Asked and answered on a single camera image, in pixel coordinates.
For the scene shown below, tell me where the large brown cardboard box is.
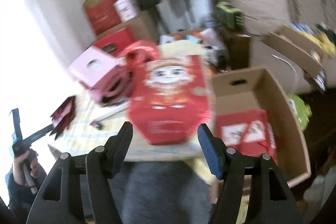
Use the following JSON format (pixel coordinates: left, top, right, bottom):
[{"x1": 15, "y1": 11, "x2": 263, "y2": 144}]
[{"x1": 96, "y1": 11, "x2": 159, "y2": 42}]

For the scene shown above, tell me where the dark wooden side table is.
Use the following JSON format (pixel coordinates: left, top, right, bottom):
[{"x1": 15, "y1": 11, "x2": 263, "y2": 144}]
[{"x1": 220, "y1": 28, "x2": 251, "y2": 70}]

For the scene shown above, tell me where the red mooncake gift box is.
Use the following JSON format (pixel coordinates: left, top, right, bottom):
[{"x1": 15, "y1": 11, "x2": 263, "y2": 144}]
[{"x1": 92, "y1": 27, "x2": 136, "y2": 57}]

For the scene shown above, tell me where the red cartoon gift bag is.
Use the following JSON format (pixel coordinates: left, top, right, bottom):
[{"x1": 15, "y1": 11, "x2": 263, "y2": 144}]
[{"x1": 127, "y1": 55, "x2": 213, "y2": 145}]

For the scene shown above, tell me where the brown fabric sofa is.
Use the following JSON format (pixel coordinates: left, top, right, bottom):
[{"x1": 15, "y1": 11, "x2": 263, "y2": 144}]
[{"x1": 211, "y1": 0, "x2": 335, "y2": 94}]

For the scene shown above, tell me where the white curtain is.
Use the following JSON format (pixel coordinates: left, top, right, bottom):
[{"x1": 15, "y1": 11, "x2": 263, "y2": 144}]
[{"x1": 1, "y1": 0, "x2": 93, "y2": 136}]

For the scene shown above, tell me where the pink flat box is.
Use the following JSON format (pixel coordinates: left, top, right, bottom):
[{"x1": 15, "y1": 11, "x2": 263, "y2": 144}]
[{"x1": 68, "y1": 46, "x2": 122, "y2": 89}]

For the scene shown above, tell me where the cardboard tray with snacks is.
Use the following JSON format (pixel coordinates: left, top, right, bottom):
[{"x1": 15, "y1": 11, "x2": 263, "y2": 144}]
[{"x1": 262, "y1": 26, "x2": 327, "y2": 93}]

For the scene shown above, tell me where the green black portable device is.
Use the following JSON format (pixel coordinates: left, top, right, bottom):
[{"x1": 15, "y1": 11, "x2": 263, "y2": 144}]
[{"x1": 214, "y1": 2, "x2": 244, "y2": 31}]

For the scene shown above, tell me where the yellow plastic bag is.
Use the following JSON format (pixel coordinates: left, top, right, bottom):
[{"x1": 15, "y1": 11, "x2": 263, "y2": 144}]
[{"x1": 301, "y1": 30, "x2": 335, "y2": 57}]

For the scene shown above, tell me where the open cardboard box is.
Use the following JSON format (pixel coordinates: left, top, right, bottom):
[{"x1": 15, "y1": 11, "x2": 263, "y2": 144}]
[{"x1": 211, "y1": 67, "x2": 311, "y2": 187}]

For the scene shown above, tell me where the green cartoon kids case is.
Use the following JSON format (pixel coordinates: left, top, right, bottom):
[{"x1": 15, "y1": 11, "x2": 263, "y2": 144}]
[{"x1": 287, "y1": 94, "x2": 312, "y2": 131}]

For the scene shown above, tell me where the shiny red foil decoration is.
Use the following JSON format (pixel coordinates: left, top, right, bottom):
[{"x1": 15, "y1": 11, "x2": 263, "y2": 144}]
[{"x1": 120, "y1": 40, "x2": 161, "y2": 68}]

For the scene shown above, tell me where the red gift box upright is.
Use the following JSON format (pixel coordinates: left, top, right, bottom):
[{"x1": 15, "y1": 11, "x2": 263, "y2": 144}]
[{"x1": 83, "y1": 0, "x2": 122, "y2": 36}]

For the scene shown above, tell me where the dark red paper bag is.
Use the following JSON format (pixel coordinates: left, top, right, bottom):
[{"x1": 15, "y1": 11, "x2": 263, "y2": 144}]
[{"x1": 50, "y1": 96, "x2": 76, "y2": 139}]

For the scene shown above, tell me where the person's left hand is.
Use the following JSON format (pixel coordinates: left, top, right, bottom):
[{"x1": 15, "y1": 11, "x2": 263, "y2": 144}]
[{"x1": 13, "y1": 149, "x2": 46, "y2": 186}]

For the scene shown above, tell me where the white charging cable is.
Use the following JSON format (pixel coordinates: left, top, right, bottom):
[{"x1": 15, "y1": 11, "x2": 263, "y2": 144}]
[{"x1": 271, "y1": 53, "x2": 300, "y2": 88}]

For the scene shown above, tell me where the yellow checkered tablecloth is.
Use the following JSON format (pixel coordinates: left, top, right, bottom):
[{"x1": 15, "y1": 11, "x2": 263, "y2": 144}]
[{"x1": 48, "y1": 41, "x2": 219, "y2": 185}]

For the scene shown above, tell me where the dark red open box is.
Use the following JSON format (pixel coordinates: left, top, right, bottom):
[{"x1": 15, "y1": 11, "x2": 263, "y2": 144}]
[{"x1": 89, "y1": 65, "x2": 133, "y2": 107}]

